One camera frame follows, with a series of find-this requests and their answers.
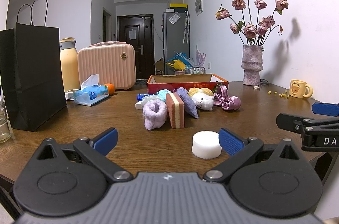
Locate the purple knit pouch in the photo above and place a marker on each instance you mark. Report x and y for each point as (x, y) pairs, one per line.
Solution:
(189, 105)

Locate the lilac fluffy scrunchie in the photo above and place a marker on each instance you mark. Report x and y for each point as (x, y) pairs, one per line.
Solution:
(155, 113)

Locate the pink yellow layered sponge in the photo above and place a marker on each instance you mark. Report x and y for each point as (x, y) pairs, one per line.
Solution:
(176, 110)

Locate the white charger with cable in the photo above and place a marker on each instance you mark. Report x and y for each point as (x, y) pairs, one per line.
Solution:
(70, 94)

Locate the light blue plush toy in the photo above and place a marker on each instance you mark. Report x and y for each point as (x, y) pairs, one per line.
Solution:
(162, 94)

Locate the red cardboard box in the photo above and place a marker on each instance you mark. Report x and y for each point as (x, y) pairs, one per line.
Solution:
(156, 83)

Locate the grey refrigerator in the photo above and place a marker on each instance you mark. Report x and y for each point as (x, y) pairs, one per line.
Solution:
(176, 38)

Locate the dried pink roses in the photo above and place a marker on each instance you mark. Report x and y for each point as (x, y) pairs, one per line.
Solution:
(252, 29)

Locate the blue small box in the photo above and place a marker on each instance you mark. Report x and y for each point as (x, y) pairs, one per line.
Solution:
(143, 96)

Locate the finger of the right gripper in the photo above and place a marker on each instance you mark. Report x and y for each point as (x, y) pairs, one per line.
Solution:
(306, 125)
(330, 109)

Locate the yellow thermos jug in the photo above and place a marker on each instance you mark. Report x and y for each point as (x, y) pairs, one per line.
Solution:
(69, 64)

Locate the white round sponge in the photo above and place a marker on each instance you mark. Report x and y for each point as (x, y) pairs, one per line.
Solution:
(206, 145)

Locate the wire storage cart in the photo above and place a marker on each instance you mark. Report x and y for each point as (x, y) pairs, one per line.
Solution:
(194, 70)

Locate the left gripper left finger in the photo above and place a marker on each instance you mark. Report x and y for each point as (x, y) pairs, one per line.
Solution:
(93, 152)

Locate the yellow bear mug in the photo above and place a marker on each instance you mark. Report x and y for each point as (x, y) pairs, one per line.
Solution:
(300, 89)

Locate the blue tissue pack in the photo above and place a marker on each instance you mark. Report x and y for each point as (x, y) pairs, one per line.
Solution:
(91, 92)

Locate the orange fruit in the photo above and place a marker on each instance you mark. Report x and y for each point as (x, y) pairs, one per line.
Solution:
(110, 88)

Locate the white yellow plush toy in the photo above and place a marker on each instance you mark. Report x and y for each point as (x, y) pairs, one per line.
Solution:
(202, 97)

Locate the glass jar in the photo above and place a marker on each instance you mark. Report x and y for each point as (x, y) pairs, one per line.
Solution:
(5, 126)

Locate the pink ribbed suitcase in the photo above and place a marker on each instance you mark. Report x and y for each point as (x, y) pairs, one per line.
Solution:
(114, 62)

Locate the black paper shopping bag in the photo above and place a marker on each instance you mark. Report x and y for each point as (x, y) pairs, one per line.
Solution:
(31, 75)

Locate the clear plastic bag bundle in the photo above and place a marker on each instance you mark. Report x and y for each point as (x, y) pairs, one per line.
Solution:
(154, 98)

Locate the pink textured vase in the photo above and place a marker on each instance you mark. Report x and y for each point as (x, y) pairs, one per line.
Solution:
(252, 64)

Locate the pink satin scrunchie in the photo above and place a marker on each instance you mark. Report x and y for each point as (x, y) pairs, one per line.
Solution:
(224, 100)

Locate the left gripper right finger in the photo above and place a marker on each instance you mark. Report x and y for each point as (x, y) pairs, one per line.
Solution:
(242, 152)

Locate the dark entrance door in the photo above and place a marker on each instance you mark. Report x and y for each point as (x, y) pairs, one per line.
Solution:
(137, 30)

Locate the yellow box on fridge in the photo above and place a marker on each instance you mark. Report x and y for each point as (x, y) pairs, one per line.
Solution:
(179, 7)

